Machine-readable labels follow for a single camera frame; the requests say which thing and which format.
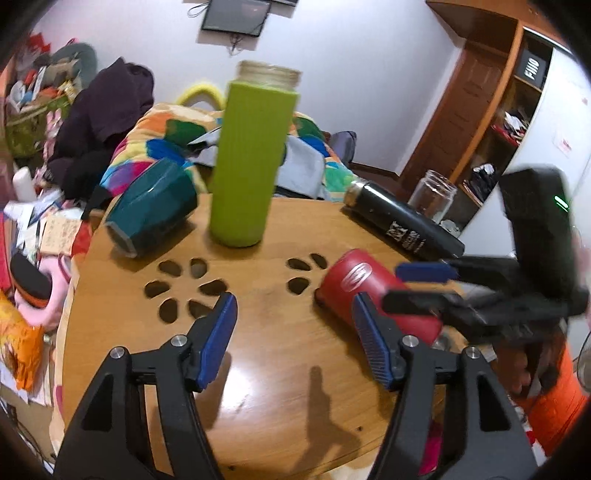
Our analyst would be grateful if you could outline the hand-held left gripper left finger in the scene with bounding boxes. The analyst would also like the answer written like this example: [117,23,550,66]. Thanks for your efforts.
[54,292,238,480]

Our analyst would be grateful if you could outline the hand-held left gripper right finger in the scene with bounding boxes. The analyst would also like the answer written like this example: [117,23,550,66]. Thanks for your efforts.
[352,292,539,480]

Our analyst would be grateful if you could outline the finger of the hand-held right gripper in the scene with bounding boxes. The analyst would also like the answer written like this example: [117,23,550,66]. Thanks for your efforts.
[396,257,517,289]
[382,288,465,319]

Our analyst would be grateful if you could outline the red cup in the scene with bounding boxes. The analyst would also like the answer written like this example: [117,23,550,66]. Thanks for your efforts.
[316,248,445,348]

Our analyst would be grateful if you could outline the person's right forearm orange sleeve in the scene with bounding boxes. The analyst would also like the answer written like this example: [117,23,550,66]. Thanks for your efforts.
[512,339,589,455]

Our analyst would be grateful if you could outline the dark teal cup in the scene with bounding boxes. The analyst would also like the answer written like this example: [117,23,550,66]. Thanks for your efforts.
[103,157,199,258]

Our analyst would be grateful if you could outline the person's right hand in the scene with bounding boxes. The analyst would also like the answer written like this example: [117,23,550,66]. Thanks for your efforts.
[496,339,561,400]

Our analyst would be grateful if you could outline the black thermos bottle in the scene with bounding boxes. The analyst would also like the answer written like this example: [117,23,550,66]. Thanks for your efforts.
[344,179,465,260]

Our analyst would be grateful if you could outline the clear glass jar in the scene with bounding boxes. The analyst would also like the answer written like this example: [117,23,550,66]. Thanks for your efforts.
[407,169,458,225]

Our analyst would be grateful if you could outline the white refrigerator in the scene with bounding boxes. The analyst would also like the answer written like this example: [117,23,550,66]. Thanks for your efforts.
[461,45,591,259]

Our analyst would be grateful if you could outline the wooden shelf unit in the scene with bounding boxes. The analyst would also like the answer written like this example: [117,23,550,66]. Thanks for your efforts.
[426,0,555,219]

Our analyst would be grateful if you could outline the brown wooden door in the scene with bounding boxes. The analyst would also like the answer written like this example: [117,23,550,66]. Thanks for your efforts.
[399,41,509,186]

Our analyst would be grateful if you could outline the grey blue cloth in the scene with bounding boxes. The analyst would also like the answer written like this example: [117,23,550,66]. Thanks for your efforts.
[188,133,326,200]

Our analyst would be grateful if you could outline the pink plastic item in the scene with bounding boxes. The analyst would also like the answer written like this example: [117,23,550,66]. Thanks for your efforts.
[16,255,74,329]

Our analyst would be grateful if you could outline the black printed box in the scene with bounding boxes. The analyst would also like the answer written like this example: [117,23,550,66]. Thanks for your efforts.
[514,34,553,92]

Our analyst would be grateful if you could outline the green ribbed bottle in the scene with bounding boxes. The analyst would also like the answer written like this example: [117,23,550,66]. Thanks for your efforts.
[209,60,302,248]

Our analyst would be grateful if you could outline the orange snack bag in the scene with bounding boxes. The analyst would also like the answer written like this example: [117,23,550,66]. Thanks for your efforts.
[0,293,45,394]

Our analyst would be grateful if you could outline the black glasses case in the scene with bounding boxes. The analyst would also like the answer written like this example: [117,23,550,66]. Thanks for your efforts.
[8,251,52,306]

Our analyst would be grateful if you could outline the colourful patchwork blanket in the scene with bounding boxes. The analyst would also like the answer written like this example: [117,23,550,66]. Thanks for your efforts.
[99,103,366,202]

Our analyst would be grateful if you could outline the white plastic bottle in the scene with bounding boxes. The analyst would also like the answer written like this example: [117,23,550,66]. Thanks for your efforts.
[13,167,38,202]

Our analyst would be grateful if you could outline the dark purple clothes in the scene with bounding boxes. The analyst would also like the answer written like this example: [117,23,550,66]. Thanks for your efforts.
[48,57,156,200]

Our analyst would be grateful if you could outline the yellow curved cushion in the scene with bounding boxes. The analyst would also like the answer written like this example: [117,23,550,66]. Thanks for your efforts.
[174,80,227,112]

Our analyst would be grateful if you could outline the grey plush cushion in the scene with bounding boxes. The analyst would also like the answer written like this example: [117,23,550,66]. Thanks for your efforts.
[50,42,98,89]

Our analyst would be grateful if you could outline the wall monitor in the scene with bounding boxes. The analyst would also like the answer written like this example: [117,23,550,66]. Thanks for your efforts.
[200,0,273,38]

